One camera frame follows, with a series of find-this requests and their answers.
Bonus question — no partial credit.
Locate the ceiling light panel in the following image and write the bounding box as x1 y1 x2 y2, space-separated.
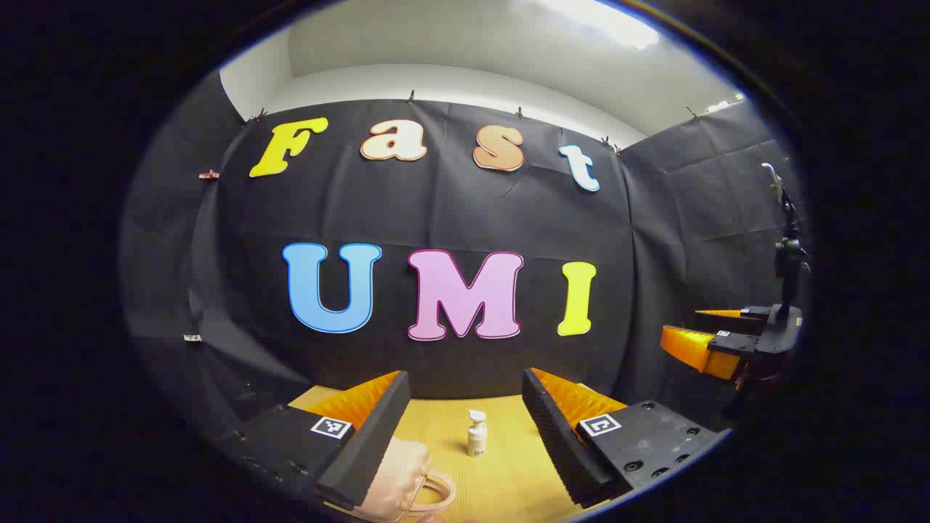
538 0 662 52

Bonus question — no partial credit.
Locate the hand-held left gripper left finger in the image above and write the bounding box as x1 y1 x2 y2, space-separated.
218 370 411 511

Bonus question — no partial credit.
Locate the black backdrop cloth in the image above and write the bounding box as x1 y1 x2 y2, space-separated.
120 73 811 437

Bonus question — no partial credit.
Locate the white pump bottle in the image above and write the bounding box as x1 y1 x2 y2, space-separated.
466 409 489 458

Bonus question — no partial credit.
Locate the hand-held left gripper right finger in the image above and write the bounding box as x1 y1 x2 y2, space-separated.
522 367 731 509

